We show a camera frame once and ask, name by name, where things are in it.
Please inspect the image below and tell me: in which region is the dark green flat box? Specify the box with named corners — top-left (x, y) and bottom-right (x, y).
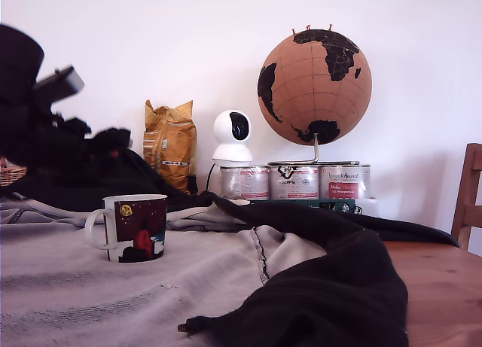
top-left (249, 198), bottom-right (357, 215)

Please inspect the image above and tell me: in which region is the white round security camera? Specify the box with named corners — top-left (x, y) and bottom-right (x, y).
top-left (211, 109), bottom-right (255, 164)

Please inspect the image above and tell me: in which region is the wicker basket with handle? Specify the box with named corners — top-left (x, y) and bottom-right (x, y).
top-left (0, 157), bottom-right (29, 188)

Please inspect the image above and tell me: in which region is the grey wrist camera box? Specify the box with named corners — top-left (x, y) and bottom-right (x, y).
top-left (32, 65), bottom-right (86, 104)

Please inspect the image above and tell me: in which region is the silver tin with black logo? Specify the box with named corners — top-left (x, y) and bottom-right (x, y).
top-left (269, 165), bottom-right (321, 201)

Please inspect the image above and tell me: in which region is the black and grey sweatshirt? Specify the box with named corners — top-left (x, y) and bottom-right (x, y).
top-left (0, 145), bottom-right (461, 347)

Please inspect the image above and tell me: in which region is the silver tin with script label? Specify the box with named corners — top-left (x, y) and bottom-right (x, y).
top-left (319, 164), bottom-right (372, 201)

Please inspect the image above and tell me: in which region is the red picture coffee mug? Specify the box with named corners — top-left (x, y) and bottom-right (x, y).
top-left (84, 193), bottom-right (169, 264)

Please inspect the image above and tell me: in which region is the white box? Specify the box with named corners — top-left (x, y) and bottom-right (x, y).
top-left (353, 198), bottom-right (380, 218)

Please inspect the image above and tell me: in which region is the silver tin with red label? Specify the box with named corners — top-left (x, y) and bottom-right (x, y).
top-left (219, 166), bottom-right (271, 202)

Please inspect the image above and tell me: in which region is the wooden chair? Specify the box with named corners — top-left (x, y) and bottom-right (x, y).
top-left (450, 143), bottom-right (482, 252)

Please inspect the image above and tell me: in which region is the yellow coffee bag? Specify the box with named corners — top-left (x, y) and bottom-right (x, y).
top-left (142, 99), bottom-right (199, 196)

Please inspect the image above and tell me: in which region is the cork globe with metal stand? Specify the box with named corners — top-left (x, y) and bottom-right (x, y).
top-left (257, 29), bottom-right (374, 166)

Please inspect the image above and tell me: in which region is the black camera cable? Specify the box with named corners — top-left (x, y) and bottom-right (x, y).
top-left (205, 162), bottom-right (216, 193)

